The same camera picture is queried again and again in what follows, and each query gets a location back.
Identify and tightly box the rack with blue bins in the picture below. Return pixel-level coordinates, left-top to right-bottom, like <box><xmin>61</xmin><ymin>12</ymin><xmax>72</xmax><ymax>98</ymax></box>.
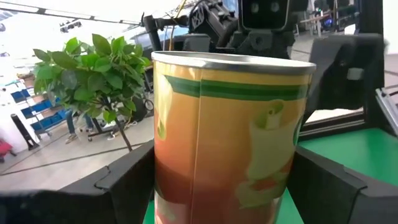
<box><xmin>11</xmin><ymin>88</ymin><xmax>68</xmax><ymax>141</ymax></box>

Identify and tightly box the person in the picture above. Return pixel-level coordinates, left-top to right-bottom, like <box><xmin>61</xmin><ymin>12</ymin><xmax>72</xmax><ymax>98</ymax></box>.
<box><xmin>63</xmin><ymin>108</ymin><xmax>96</xmax><ymax>144</ymax></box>

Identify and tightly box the green potted plant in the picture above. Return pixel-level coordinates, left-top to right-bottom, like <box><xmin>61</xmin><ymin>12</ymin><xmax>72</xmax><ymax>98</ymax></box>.
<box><xmin>32</xmin><ymin>33</ymin><xmax>153</xmax><ymax>153</ymax></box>

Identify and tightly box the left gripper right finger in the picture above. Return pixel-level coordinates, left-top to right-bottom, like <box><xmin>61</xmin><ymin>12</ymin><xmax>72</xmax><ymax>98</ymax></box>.
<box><xmin>287</xmin><ymin>146</ymin><xmax>398</xmax><ymax>224</ymax></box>

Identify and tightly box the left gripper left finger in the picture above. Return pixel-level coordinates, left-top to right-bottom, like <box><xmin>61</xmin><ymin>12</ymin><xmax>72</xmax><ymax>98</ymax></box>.
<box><xmin>0</xmin><ymin>139</ymin><xmax>155</xmax><ymax>224</ymax></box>

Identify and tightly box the silver aluminium bracket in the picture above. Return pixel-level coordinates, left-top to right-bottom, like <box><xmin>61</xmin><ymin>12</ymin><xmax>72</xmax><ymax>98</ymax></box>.
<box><xmin>374</xmin><ymin>86</ymin><xmax>398</xmax><ymax>138</ymax></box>

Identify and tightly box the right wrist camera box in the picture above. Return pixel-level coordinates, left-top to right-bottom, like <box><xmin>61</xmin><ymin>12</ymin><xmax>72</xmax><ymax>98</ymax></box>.
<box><xmin>241</xmin><ymin>0</ymin><xmax>292</xmax><ymax>32</ymax></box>

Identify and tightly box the black floor stand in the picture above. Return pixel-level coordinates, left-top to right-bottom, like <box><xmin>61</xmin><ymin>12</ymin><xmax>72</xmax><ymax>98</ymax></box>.
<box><xmin>10</xmin><ymin>113</ymin><xmax>40</xmax><ymax>151</ymax></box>

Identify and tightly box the orange yellow tin can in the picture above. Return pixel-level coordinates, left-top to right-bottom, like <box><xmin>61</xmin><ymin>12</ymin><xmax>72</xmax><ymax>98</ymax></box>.
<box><xmin>151</xmin><ymin>50</ymin><xmax>317</xmax><ymax>224</ymax></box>

